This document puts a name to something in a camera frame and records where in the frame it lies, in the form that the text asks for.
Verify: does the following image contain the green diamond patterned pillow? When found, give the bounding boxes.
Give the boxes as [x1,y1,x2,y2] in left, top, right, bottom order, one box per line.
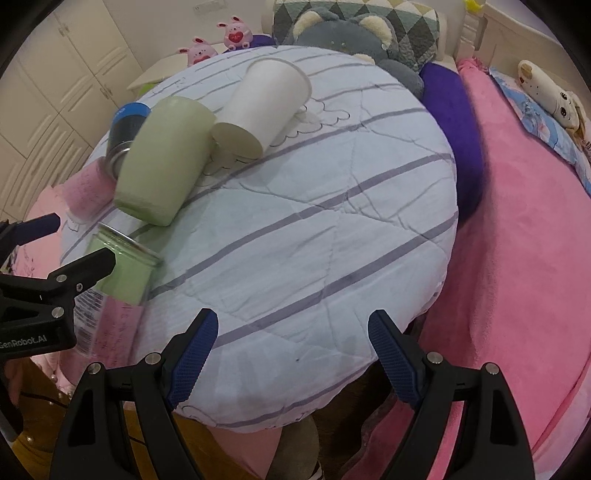
[262,1,447,72]

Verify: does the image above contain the cream wooden headboard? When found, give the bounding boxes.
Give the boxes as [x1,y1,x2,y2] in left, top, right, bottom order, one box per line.
[454,1,588,90]

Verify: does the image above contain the white paper cup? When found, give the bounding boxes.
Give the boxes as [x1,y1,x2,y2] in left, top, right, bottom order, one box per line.
[211,57,312,159]

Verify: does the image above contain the pink bunny plush far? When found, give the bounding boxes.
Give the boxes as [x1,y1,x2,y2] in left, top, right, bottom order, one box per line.
[217,16,253,51]

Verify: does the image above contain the blue cartoon pillow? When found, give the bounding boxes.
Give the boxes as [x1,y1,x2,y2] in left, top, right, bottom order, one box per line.
[489,67,590,191]

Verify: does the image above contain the yellow star decoration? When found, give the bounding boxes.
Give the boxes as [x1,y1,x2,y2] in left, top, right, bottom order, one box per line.
[464,0,485,15]

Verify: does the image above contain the cream wardrobe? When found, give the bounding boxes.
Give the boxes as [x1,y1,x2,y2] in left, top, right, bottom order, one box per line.
[1,1,142,220]

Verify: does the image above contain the grey bear plush cushion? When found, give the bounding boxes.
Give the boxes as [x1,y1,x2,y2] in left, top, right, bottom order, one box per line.
[291,8,425,99]

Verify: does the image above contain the pink bunny plush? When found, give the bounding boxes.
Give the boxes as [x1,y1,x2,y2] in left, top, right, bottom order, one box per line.
[217,16,253,51]
[177,37,218,67]

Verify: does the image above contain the pale green cup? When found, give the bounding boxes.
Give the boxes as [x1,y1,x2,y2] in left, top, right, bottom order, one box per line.
[113,96,216,226]

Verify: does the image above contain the pink bed blanket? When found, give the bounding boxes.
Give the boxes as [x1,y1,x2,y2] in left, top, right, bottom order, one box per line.
[341,57,591,480]

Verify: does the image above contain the white wall socket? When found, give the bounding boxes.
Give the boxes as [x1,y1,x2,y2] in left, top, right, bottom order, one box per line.
[193,0,226,16]

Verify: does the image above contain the pink ribbed cup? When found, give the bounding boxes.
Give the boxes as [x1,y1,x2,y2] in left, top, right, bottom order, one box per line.
[62,156,116,223]

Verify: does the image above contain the blue metal can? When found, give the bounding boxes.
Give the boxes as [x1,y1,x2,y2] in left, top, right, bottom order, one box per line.
[105,102,151,180]

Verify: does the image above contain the clear jar green pink lining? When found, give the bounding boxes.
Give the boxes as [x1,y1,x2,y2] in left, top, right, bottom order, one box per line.
[73,223,162,368]

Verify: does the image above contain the striped white quilt table cover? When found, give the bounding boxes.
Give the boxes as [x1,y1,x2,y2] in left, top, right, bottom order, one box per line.
[59,44,460,434]

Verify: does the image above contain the white nightstand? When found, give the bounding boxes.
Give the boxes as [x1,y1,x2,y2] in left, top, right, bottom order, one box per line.
[126,51,233,92]

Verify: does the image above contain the pink bunny plush near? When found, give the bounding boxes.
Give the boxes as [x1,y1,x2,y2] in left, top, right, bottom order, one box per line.
[177,37,218,67]

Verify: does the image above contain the cream dog plush toy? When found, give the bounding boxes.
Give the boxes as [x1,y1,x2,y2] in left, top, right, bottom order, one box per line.
[518,60,590,157]

